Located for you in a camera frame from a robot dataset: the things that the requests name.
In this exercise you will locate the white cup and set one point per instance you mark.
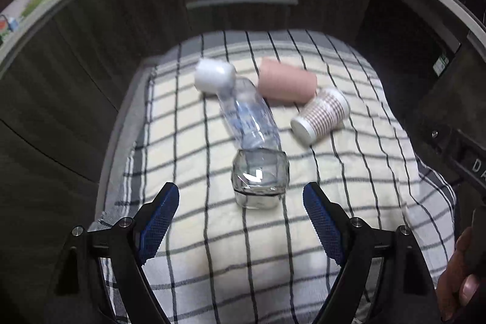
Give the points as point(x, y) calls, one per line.
point(214, 76)

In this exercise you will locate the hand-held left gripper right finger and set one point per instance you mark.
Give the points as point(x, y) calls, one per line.
point(323, 223)

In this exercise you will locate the brown checked paper cup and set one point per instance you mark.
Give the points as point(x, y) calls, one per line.
point(322, 113)

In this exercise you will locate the dark wooden cabinet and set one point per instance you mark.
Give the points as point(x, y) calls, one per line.
point(76, 81)

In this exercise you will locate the checked white blanket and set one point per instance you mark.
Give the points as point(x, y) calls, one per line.
point(212, 255)

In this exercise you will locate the person's right hand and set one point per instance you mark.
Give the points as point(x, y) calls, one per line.
point(453, 278)

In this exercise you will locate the clear plastic bottle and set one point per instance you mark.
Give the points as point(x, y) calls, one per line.
point(248, 115)

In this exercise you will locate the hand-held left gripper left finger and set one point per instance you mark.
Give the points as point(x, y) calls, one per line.
point(156, 227)

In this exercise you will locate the pink cup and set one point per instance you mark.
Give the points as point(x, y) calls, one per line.
point(286, 83)

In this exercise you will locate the clear square glass cup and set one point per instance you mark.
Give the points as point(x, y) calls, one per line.
point(260, 178)

